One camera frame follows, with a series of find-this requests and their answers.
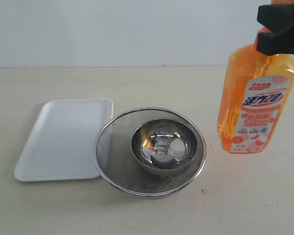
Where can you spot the small stainless steel bowl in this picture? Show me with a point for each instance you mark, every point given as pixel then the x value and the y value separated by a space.
pixel 164 147

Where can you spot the steel mesh strainer basket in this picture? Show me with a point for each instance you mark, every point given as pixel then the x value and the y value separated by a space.
pixel 116 164

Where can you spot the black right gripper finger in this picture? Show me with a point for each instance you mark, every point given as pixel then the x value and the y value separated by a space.
pixel 271 41
pixel 276 15

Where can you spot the white rectangular plastic tray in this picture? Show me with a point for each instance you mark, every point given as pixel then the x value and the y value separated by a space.
pixel 60 144

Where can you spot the orange dish soap pump bottle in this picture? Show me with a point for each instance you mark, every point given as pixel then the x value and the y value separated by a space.
pixel 255 90

